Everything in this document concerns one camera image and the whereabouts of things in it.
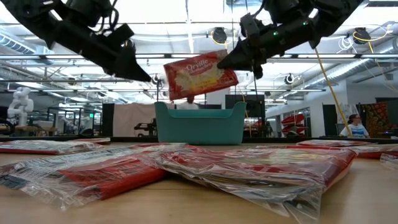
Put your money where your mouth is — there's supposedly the person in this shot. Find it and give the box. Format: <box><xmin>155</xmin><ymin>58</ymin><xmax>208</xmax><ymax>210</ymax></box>
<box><xmin>178</xmin><ymin>95</ymin><xmax>200</xmax><ymax>110</ymax></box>
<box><xmin>338</xmin><ymin>113</ymin><xmax>371</xmax><ymax>139</ymax></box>

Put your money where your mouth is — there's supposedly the pink cloth panel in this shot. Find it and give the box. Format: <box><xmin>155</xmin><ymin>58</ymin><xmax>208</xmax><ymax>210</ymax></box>
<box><xmin>112</xmin><ymin>103</ymin><xmax>156</xmax><ymax>138</ymax></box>

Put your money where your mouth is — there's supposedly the white humanoid robot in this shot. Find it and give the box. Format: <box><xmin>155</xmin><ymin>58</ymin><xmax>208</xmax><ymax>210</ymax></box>
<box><xmin>6</xmin><ymin>86</ymin><xmax>34</xmax><ymax>128</ymax></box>

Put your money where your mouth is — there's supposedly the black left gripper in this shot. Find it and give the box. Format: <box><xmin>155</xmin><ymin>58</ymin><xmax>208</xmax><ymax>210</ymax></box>
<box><xmin>54</xmin><ymin>21</ymin><xmax>152</xmax><ymax>83</ymax></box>

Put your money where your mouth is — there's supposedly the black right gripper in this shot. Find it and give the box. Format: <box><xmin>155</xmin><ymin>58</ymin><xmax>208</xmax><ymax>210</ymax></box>
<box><xmin>216</xmin><ymin>18</ymin><xmax>317</xmax><ymax>79</ymax></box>

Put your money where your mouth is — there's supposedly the floral patterned fabric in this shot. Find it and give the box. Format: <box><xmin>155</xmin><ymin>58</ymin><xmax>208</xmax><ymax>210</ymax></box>
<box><xmin>360</xmin><ymin>102</ymin><xmax>389</xmax><ymax>133</ymax></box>

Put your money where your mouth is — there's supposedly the black metal table frame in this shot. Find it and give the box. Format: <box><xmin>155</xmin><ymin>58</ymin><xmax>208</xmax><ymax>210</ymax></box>
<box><xmin>0</xmin><ymin>136</ymin><xmax>398</xmax><ymax>144</ymax></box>

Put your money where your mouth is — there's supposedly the black screen panel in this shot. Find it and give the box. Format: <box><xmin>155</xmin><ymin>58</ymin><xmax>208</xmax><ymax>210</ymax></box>
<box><xmin>225</xmin><ymin>94</ymin><xmax>266</xmax><ymax>139</ymax></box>

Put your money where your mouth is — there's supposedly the black power cable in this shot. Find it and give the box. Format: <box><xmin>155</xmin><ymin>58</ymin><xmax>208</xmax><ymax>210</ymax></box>
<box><xmin>244</xmin><ymin>0</ymin><xmax>259</xmax><ymax>96</ymax></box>

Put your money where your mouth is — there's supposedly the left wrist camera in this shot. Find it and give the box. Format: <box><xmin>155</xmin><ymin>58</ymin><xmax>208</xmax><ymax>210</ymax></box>
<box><xmin>107</xmin><ymin>23</ymin><xmax>137</xmax><ymax>50</ymax></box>

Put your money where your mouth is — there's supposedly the teal plastic basket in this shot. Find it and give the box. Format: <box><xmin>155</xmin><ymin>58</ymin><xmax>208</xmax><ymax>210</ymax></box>
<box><xmin>154</xmin><ymin>101</ymin><xmax>248</xmax><ymax>146</ymax></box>

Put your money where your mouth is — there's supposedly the narrow black panel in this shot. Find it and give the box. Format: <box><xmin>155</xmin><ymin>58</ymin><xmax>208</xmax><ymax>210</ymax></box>
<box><xmin>101</xmin><ymin>103</ymin><xmax>115</xmax><ymax>138</ymax></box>

